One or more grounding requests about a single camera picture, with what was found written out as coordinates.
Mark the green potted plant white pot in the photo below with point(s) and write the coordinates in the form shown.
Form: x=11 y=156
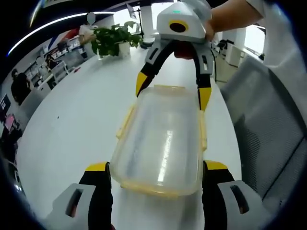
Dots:
x=108 y=38

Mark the grey mesh office chair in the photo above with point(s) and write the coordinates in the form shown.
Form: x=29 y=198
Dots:
x=263 y=119

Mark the dark grey item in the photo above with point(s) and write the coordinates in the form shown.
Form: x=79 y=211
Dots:
x=146 y=44

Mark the white office chair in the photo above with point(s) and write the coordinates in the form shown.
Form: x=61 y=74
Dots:
x=61 y=70

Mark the clear plastic container yellow buckles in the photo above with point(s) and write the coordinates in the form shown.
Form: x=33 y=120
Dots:
x=163 y=143

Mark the person's left hand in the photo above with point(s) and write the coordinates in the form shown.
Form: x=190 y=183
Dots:
x=113 y=225

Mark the small red item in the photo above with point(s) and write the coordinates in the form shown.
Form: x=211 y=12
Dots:
x=77 y=69

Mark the dark monitor screen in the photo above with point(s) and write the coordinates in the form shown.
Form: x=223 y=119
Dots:
x=4 y=107

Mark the pink item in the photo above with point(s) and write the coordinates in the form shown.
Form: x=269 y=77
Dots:
x=12 y=122

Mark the white cabinet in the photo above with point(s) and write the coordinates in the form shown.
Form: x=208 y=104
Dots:
x=236 y=55

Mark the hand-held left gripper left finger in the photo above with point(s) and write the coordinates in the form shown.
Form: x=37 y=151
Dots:
x=79 y=208

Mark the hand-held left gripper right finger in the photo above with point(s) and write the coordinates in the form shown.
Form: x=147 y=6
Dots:
x=216 y=206

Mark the white wall shelves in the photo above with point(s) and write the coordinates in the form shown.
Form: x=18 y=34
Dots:
x=62 y=49

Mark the person's white shirt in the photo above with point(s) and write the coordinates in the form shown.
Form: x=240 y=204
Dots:
x=283 y=36

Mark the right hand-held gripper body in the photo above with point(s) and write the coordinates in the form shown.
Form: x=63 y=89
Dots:
x=180 y=16

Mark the person's right hand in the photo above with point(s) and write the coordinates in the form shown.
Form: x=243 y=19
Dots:
x=219 y=20

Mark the curved ceiling light strip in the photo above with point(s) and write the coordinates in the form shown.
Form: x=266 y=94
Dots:
x=105 y=12

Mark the monitor on black pole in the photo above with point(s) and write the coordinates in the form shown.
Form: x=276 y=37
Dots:
x=132 y=10

